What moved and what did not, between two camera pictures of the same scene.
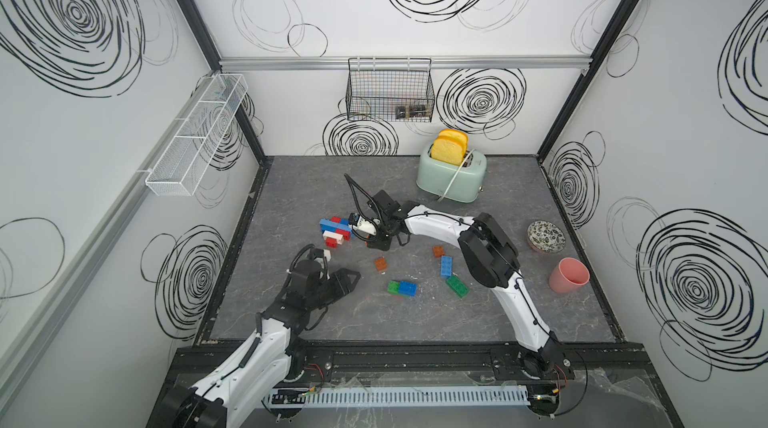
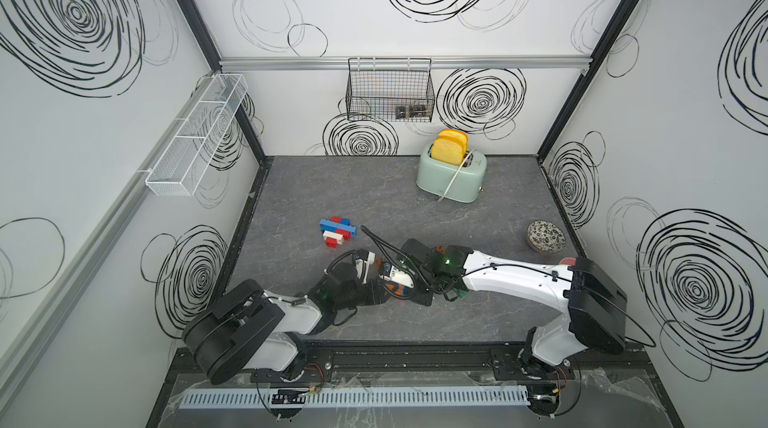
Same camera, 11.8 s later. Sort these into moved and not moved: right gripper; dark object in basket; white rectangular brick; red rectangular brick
Moved: right gripper
Not moved: white rectangular brick; red rectangular brick; dark object in basket
